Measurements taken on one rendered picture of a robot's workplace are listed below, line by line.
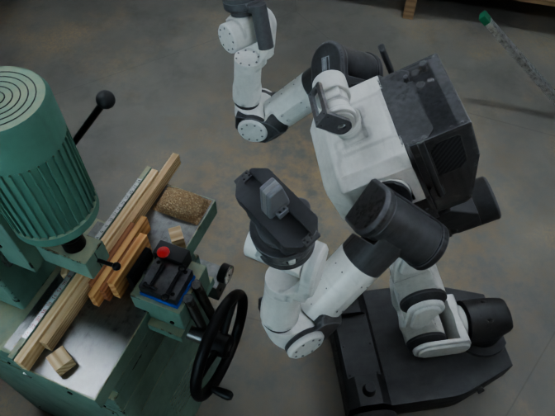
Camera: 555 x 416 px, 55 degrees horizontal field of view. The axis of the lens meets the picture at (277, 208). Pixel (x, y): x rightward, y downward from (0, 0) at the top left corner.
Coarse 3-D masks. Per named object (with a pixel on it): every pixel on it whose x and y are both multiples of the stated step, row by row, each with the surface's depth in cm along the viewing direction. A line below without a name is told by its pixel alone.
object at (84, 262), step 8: (88, 240) 121; (96, 240) 121; (40, 248) 121; (48, 248) 120; (56, 248) 120; (88, 248) 120; (96, 248) 120; (104, 248) 123; (48, 256) 123; (56, 256) 120; (64, 256) 119; (72, 256) 119; (80, 256) 119; (88, 256) 119; (96, 256) 121; (104, 256) 124; (56, 264) 125; (64, 264) 122; (72, 264) 121; (80, 264) 118; (88, 264) 119; (96, 264) 122; (80, 272) 123; (88, 272) 121; (96, 272) 123
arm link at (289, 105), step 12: (288, 84) 129; (300, 84) 125; (276, 96) 132; (288, 96) 128; (300, 96) 125; (264, 108) 134; (276, 108) 131; (288, 108) 129; (300, 108) 128; (252, 120) 132; (264, 120) 133; (276, 120) 132; (288, 120) 132; (240, 132) 136; (252, 132) 135; (264, 132) 134; (276, 132) 134
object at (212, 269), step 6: (204, 264) 169; (210, 264) 169; (210, 270) 168; (216, 270) 168; (210, 276) 167; (216, 276) 167; (216, 282) 166; (216, 288) 165; (222, 288) 171; (210, 294) 169; (216, 294) 167
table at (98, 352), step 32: (192, 192) 151; (160, 224) 145; (192, 224) 145; (128, 288) 133; (96, 320) 128; (128, 320) 128; (160, 320) 131; (192, 320) 133; (96, 352) 123; (128, 352) 125; (64, 384) 119; (96, 384) 119
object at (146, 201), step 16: (176, 160) 154; (160, 176) 150; (160, 192) 151; (144, 208) 144; (128, 224) 140; (112, 240) 137; (80, 288) 128; (80, 304) 129; (64, 320) 124; (48, 336) 121
